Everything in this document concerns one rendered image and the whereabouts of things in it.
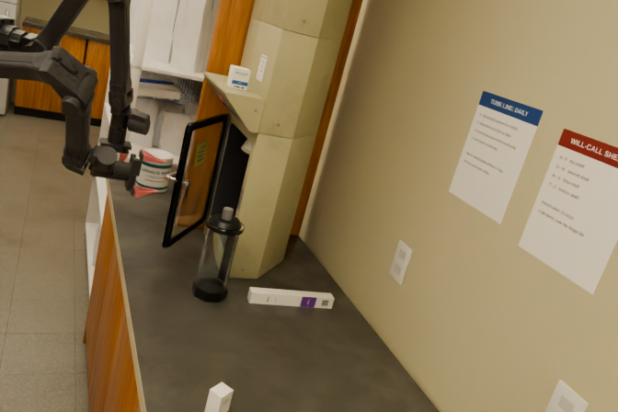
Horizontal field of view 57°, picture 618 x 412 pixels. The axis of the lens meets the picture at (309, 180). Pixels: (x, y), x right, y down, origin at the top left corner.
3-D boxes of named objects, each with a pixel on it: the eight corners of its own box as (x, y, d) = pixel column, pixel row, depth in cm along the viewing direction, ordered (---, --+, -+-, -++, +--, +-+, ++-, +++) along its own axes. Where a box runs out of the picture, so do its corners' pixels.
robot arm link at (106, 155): (76, 143, 168) (63, 167, 164) (82, 127, 159) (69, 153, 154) (115, 160, 172) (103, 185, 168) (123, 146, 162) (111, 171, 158)
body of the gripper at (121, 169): (140, 160, 168) (114, 155, 164) (132, 191, 170) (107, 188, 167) (137, 154, 173) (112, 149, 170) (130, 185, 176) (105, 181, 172)
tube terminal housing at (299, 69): (267, 237, 214) (319, 34, 193) (296, 280, 186) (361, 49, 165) (202, 233, 203) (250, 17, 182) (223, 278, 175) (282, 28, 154)
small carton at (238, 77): (242, 87, 171) (246, 67, 169) (246, 90, 166) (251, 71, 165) (225, 84, 168) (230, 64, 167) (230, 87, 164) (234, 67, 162)
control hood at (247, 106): (230, 107, 190) (236, 77, 187) (257, 133, 162) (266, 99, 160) (197, 100, 185) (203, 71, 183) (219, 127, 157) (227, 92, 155)
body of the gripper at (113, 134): (131, 152, 194) (134, 131, 192) (99, 147, 190) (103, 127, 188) (129, 146, 199) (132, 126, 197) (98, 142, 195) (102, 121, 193)
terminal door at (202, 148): (204, 222, 200) (228, 113, 189) (163, 250, 171) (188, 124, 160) (202, 221, 200) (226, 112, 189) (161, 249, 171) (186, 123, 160)
